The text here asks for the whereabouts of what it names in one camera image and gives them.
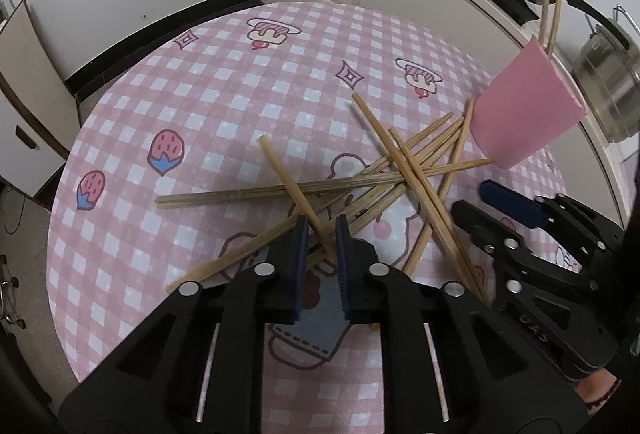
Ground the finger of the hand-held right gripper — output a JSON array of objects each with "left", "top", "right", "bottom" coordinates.
[
  {"left": 479, "top": 181, "right": 623, "bottom": 260},
  {"left": 451, "top": 201, "right": 596, "bottom": 295}
]

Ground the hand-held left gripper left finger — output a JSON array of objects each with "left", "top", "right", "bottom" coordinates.
[{"left": 57, "top": 215, "right": 311, "bottom": 434}]

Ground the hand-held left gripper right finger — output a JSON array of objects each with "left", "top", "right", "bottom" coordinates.
[{"left": 334, "top": 214, "right": 590, "bottom": 434}]

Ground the pink cup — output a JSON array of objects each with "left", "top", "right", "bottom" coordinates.
[{"left": 472, "top": 36, "right": 589, "bottom": 169}]

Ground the bunch of wooden chopsticks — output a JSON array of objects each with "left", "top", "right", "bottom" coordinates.
[{"left": 155, "top": 93, "right": 496, "bottom": 305}]

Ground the person's right forearm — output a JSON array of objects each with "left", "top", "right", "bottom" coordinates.
[{"left": 575, "top": 366, "right": 623, "bottom": 415}]

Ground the stainless steel stock pot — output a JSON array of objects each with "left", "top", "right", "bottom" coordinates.
[{"left": 570, "top": 3, "right": 640, "bottom": 144}]

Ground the pink checkered printed tablecloth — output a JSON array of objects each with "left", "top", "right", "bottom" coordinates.
[{"left": 46, "top": 0, "right": 583, "bottom": 434}]

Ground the white leaning board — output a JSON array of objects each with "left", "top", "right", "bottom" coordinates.
[{"left": 0, "top": 0, "right": 81, "bottom": 200}]

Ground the black cable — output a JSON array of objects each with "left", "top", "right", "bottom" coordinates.
[{"left": 2, "top": 184, "right": 26, "bottom": 236}]

